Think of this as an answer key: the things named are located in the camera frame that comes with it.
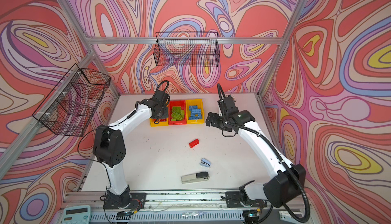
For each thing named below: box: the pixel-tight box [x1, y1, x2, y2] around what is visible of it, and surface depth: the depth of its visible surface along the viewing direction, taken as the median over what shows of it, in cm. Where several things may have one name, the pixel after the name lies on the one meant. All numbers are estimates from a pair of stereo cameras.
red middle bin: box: [168, 99, 187, 126], surface depth 103 cm
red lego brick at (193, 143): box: [188, 138, 200, 149], surface depth 94 cm
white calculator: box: [62, 205, 91, 224], surface depth 69 cm
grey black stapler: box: [181, 171, 210, 184], surface depth 81 cm
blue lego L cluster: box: [189, 105, 203, 120], surface depth 104 cm
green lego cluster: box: [171, 106, 185, 122], surface depth 103 cm
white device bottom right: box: [278, 210, 303, 224], surface depth 69 cm
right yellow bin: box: [185, 99, 205, 125], surface depth 103 cm
